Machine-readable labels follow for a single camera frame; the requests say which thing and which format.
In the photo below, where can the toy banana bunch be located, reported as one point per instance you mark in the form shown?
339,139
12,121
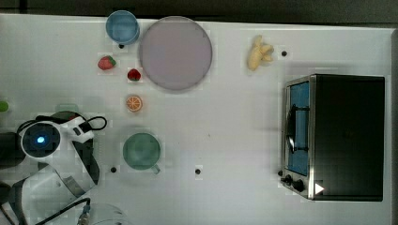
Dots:
259,53

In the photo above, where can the blue bowl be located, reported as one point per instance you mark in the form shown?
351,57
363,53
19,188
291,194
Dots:
122,27

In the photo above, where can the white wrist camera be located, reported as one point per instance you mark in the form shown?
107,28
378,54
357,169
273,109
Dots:
77,130

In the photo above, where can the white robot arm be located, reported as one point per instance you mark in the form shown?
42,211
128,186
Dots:
62,152

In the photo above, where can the toy orange slice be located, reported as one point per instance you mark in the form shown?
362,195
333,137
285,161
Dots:
134,104

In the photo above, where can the small red strawberry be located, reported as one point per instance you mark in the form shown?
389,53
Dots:
134,75

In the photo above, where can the green plastic strainer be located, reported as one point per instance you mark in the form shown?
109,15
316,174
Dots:
67,111

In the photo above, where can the black toaster oven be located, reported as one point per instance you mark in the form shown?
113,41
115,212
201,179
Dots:
334,137

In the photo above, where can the green mug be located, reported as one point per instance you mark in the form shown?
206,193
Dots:
142,151

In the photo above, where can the purple plate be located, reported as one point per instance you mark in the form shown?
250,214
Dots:
175,53

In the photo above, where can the black cylinder upper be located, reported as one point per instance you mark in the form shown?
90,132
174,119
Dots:
11,153

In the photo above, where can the toy strawberry with leaves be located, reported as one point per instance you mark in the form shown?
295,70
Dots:
106,62

